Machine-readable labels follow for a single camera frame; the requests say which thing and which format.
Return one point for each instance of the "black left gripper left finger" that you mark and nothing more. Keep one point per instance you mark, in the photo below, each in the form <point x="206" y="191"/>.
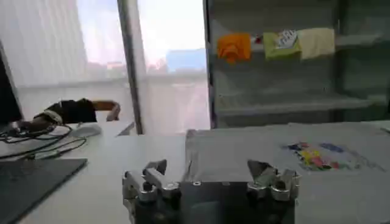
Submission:
<point x="158" y="180"/>

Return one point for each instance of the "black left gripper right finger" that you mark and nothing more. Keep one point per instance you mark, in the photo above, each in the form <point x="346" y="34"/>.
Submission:
<point x="274" y="182"/>

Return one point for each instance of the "pale shirt with colourful print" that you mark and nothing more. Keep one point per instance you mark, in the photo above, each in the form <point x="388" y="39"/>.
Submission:
<point x="243" y="152"/>

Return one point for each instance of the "person's hand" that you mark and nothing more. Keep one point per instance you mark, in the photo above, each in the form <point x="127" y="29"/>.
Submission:
<point x="29" y="124"/>

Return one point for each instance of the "white computer mouse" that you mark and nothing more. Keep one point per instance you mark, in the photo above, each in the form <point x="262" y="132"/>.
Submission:
<point x="86" y="130"/>

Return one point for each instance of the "metal shelf rack with goods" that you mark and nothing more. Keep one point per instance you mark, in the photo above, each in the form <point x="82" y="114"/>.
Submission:
<point x="289" y="76"/>

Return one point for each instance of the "black flat mat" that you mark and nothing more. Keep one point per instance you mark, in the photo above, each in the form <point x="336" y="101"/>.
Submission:
<point x="27" y="185"/>

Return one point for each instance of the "dark monitor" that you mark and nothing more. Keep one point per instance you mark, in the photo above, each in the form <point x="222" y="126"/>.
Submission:
<point x="7" y="97"/>

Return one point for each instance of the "grey window frame post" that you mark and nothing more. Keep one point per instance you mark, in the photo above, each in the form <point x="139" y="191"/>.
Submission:
<point x="131" y="67"/>

